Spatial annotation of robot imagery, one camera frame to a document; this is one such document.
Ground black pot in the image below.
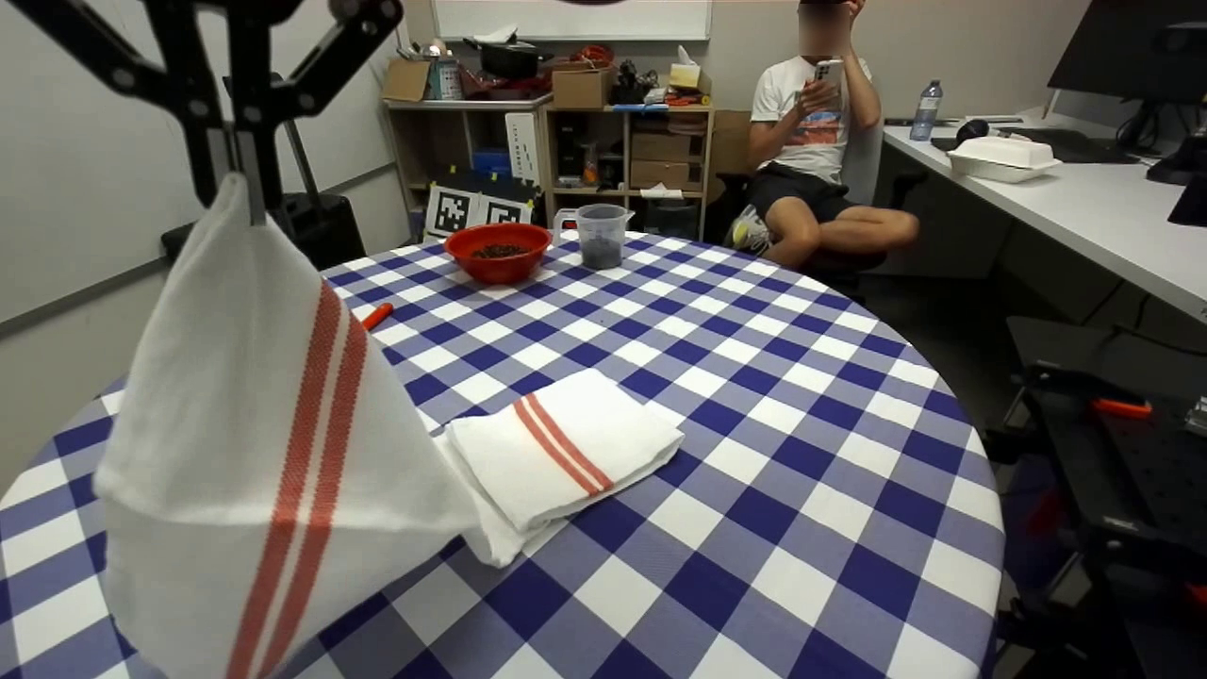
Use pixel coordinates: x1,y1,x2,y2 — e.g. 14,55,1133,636
474,34,547,84

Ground black robot stand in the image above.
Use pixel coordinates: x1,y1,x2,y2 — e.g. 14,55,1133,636
992,314,1207,679

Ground white takeout container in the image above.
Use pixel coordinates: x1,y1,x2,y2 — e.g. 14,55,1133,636
948,133,1062,188

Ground wooden shelving unit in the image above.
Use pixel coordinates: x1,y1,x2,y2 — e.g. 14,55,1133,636
382,87,725,245

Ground white hanging poster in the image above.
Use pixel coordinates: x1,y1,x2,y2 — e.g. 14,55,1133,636
431,0,717,46

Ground orange clamp handle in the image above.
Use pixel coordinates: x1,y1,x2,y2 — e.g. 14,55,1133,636
1089,396,1158,426

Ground blue white checkered tablecloth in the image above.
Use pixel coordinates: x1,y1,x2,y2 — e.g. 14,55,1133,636
0,226,1010,679

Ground black white marker board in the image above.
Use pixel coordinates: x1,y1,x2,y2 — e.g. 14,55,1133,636
419,182,541,245

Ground white dish cloth red stripes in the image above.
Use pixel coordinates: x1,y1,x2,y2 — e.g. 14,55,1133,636
89,165,691,679

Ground white desk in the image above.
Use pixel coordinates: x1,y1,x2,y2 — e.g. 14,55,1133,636
878,122,1207,329

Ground clear plastic measuring cup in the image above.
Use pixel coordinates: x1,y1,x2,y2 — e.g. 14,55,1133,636
549,201,639,276

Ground yellow white bottle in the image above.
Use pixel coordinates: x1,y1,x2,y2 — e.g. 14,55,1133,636
663,46,707,110

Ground cardboard box in shelf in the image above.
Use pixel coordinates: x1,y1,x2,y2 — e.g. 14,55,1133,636
627,129,698,195

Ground black computer monitor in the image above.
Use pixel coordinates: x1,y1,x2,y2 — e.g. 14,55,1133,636
1046,0,1207,104

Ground small cardboard box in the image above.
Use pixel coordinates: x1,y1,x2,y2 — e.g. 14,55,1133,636
385,51,435,110

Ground black keyboard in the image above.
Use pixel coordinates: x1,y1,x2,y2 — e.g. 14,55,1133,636
1016,124,1144,165

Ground open cardboard box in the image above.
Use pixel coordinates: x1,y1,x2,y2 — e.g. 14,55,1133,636
547,60,614,112

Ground red plastic bowl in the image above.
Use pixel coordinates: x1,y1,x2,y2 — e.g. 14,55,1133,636
445,220,556,289

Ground seated person white shirt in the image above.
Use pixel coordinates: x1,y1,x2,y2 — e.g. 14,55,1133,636
725,0,924,271

